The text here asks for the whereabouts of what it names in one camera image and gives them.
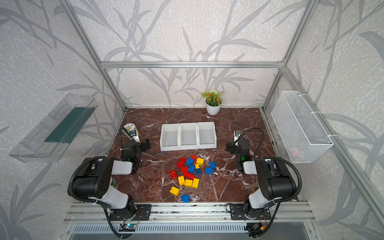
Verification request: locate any pink object in basket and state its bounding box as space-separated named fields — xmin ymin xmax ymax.
xmin=289 ymin=147 xmax=303 ymax=159

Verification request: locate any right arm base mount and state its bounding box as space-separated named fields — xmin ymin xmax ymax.
xmin=226 ymin=203 xmax=272 ymax=221

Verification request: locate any white bin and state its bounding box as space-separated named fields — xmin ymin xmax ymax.
xmin=197 ymin=122 xmax=217 ymax=149
xmin=160 ymin=124 xmax=180 ymax=152
xmin=180 ymin=123 xmax=198 ymax=150

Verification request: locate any long red lego brick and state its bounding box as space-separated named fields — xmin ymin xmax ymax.
xmin=176 ymin=157 xmax=187 ymax=169

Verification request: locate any left white bin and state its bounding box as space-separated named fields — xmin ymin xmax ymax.
xmin=160 ymin=124 xmax=180 ymax=152

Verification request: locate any white wire mesh basket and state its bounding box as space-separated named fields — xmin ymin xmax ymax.
xmin=272 ymin=91 xmax=334 ymax=164

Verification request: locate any green label tin can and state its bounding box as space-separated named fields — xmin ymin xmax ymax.
xmin=123 ymin=123 xmax=139 ymax=140

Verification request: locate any right white bin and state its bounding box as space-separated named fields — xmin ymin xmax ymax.
xmin=197 ymin=122 xmax=217 ymax=149

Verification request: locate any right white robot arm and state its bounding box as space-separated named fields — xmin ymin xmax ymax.
xmin=226 ymin=139 xmax=303 ymax=215

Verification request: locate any blue lego brick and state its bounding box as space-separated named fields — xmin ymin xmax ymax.
xmin=186 ymin=158 xmax=195 ymax=167

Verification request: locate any clear plastic wall shelf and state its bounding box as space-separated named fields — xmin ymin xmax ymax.
xmin=9 ymin=94 xmax=98 ymax=163

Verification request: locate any potted plant white pot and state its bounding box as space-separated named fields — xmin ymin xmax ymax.
xmin=201 ymin=89 xmax=224 ymax=116

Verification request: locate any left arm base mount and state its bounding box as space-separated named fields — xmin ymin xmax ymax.
xmin=109 ymin=204 xmax=152 ymax=221

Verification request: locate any yellow lego front left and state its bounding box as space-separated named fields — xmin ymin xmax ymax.
xmin=170 ymin=187 xmax=180 ymax=196

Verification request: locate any yellow lego pair brick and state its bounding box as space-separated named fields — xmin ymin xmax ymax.
xmin=184 ymin=178 xmax=200 ymax=189

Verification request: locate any yellow lego tall brick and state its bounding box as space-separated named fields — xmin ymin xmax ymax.
xmin=178 ymin=176 xmax=185 ymax=186

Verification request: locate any middle white bin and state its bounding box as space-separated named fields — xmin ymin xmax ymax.
xmin=180 ymin=123 xmax=198 ymax=150

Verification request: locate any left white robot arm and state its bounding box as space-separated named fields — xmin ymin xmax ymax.
xmin=68 ymin=139 xmax=151 ymax=214

